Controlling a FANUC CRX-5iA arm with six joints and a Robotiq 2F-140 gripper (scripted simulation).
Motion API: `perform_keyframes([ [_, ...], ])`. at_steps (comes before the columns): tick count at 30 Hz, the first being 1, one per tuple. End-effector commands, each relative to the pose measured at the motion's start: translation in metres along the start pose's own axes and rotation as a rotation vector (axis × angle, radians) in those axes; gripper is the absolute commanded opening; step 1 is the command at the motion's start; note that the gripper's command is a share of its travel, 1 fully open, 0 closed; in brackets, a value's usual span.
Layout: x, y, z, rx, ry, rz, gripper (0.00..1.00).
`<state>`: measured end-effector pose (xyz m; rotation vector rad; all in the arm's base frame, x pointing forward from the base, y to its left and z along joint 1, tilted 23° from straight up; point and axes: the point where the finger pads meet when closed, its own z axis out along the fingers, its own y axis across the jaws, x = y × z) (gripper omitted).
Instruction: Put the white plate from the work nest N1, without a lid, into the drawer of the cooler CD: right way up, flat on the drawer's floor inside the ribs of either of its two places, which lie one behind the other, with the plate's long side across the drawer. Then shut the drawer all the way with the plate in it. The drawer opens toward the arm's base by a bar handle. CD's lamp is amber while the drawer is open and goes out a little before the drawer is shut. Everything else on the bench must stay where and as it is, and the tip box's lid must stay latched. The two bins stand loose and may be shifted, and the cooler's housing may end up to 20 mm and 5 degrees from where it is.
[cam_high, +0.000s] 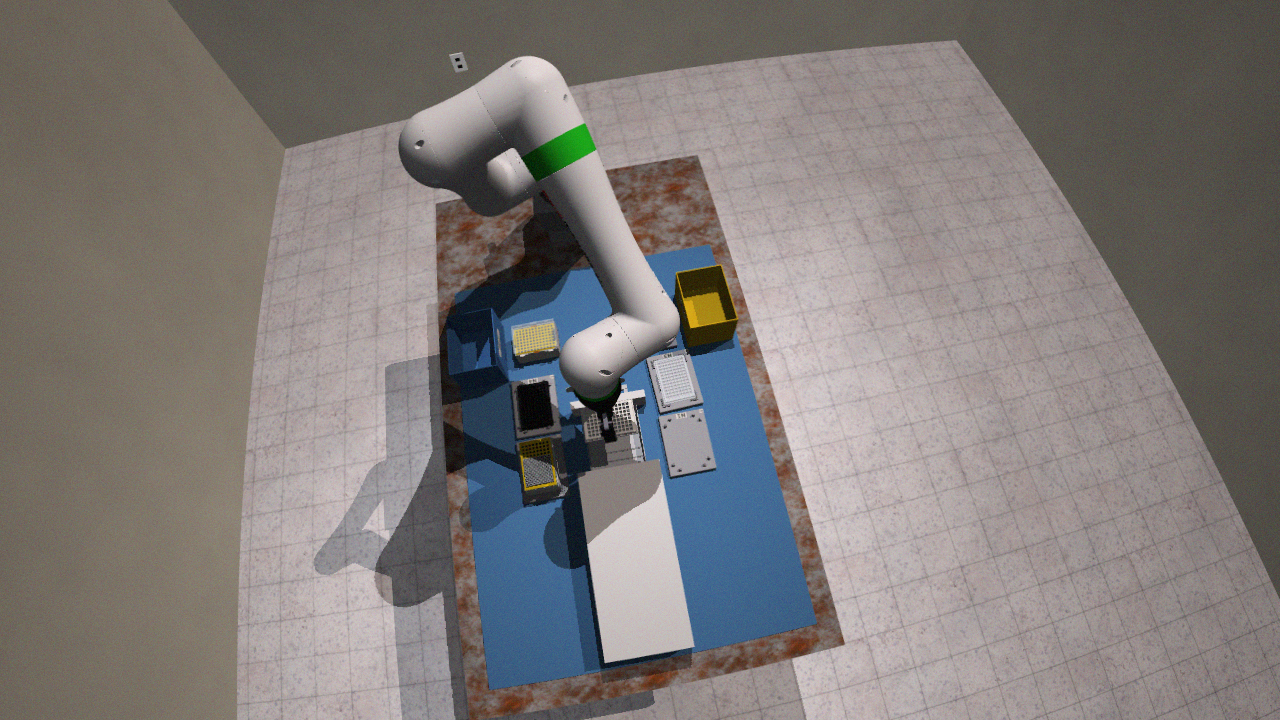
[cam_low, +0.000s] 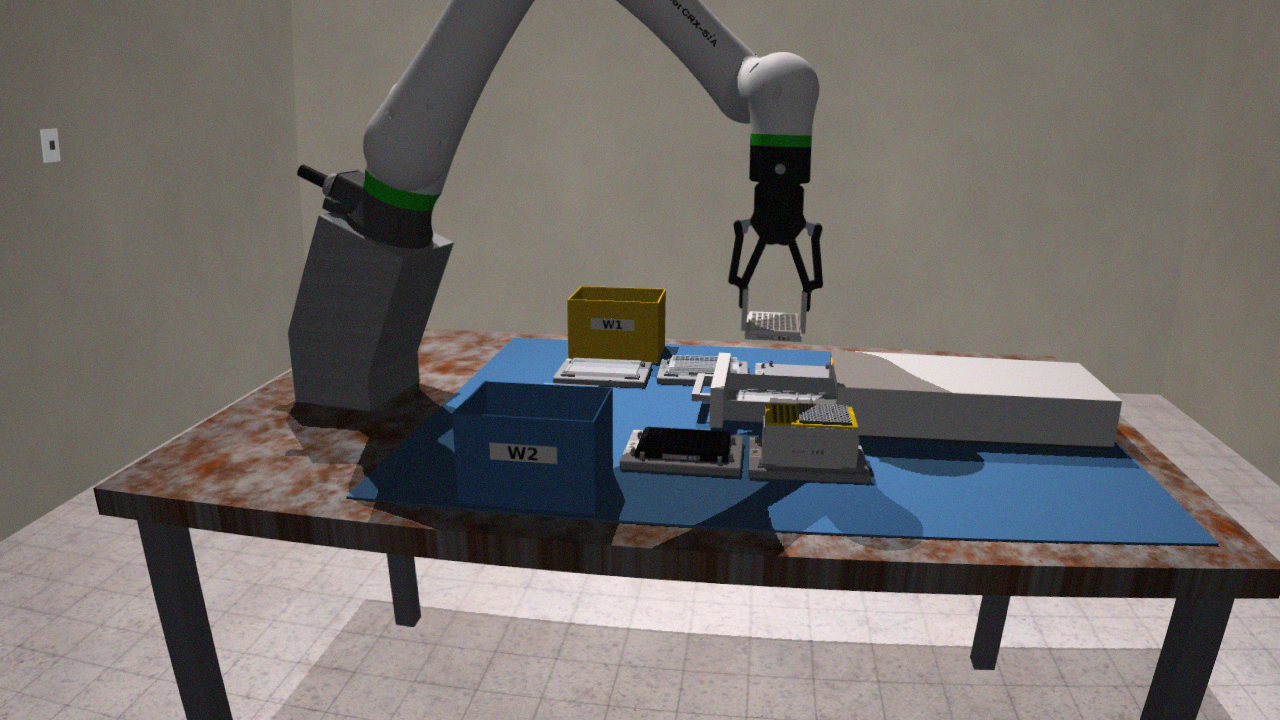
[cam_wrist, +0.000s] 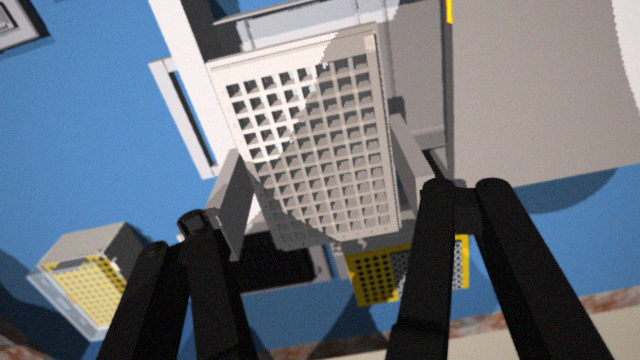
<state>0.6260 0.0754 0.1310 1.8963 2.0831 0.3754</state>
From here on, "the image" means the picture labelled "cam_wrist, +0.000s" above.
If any blue bench mat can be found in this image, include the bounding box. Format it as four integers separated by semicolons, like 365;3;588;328
0;0;640;360

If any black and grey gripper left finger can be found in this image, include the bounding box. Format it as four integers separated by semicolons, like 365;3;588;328
96;148;258;360

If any white multi-well plate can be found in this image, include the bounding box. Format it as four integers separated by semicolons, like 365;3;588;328
205;21;402;251

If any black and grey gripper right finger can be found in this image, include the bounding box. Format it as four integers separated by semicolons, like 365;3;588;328
385;113;615;360

